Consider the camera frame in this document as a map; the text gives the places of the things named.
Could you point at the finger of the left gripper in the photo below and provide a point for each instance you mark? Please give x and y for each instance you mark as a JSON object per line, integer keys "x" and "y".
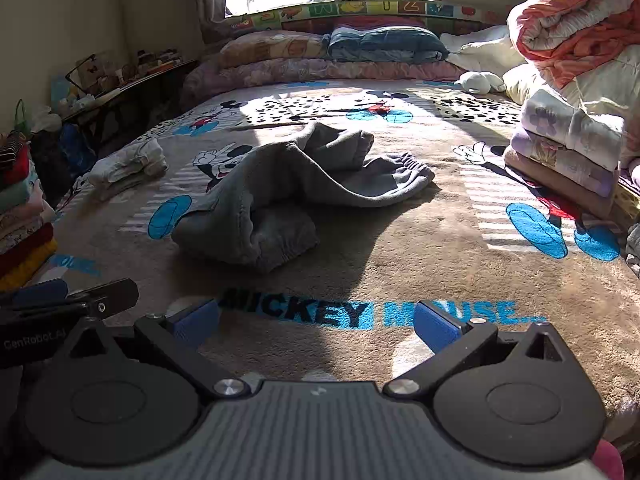
{"x": 106, "y": 300}
{"x": 41, "y": 293}

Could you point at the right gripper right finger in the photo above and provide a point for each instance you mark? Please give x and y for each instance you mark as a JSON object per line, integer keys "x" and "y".
{"x": 457, "y": 346}

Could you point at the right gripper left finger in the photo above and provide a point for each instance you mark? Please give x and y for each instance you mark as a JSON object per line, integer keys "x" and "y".
{"x": 172, "y": 342}

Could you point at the grey sweatpants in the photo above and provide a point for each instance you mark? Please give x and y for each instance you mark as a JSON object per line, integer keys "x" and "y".
{"x": 256, "y": 215}

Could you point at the stack of colourful folded clothes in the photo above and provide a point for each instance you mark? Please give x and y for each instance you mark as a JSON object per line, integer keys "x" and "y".
{"x": 27, "y": 236}

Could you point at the Mickey Mouse fleece blanket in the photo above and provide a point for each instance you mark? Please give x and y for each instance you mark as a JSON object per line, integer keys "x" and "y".
{"x": 480, "y": 241}

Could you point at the folded white grey garment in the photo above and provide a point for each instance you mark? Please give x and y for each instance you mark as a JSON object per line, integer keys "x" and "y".
{"x": 138, "y": 162}

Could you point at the dark cluttered side table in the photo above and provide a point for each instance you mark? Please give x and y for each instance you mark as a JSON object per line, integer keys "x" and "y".
{"x": 62, "y": 156}

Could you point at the lavender folded cloth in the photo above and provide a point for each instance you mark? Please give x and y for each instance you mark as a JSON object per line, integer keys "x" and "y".
{"x": 563, "y": 161}

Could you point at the white purple floral folded cloth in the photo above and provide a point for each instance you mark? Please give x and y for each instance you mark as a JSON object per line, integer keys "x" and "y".
{"x": 597, "y": 137}

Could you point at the white plush toy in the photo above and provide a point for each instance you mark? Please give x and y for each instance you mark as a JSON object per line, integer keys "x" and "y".
{"x": 481, "y": 83}

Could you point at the orange patterned pillow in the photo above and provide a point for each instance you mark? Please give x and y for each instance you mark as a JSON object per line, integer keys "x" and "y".
{"x": 270, "y": 44}

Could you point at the pink purple quilt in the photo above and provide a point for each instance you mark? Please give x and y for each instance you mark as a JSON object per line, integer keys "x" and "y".
{"x": 209, "y": 80}

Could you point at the blue folded blanket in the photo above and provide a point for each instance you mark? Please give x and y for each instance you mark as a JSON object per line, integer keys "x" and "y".
{"x": 402, "y": 44}

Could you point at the orange white rolled comforter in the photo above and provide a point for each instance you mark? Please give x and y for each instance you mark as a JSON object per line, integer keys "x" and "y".
{"x": 564, "y": 39}

